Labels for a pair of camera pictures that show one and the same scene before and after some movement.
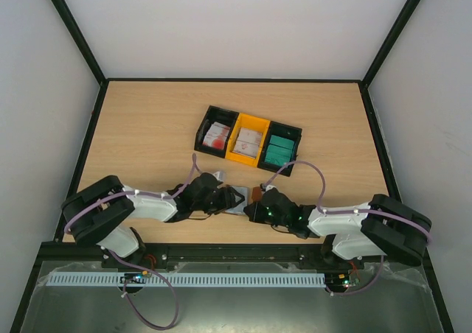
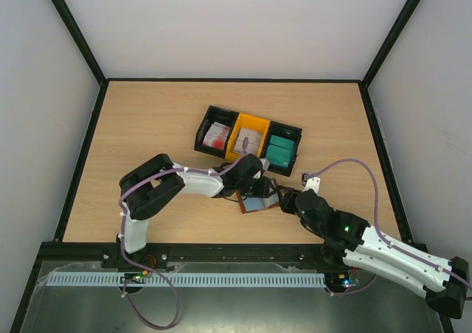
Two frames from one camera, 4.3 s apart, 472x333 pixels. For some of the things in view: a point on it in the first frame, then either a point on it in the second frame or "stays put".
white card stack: x=248 y=142 stays put
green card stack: x=279 y=151 stays put
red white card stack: x=216 y=136 stays put
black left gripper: x=227 y=200 → x=262 y=191
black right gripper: x=258 y=205 → x=289 y=199
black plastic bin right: x=279 y=148 stays put
